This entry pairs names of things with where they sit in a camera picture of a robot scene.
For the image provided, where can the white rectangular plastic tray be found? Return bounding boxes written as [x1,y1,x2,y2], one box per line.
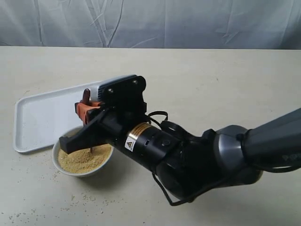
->
[13,81,102,153]

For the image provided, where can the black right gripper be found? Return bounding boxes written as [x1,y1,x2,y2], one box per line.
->
[59,75,147,154]

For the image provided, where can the grey wrinkled backdrop curtain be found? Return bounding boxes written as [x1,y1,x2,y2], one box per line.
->
[0,0,301,49]

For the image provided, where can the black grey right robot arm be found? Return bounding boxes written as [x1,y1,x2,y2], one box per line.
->
[59,75,301,206]

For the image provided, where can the yellow millet grains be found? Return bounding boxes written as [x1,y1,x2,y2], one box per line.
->
[57,144,111,174]

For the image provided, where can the dark red wooden spoon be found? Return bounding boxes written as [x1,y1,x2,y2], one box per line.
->
[82,88,96,153]

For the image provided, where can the white ceramic bowl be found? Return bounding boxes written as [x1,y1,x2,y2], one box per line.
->
[52,141,114,178]

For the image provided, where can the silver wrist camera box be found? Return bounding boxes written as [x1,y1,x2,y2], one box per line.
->
[88,74,136,102]

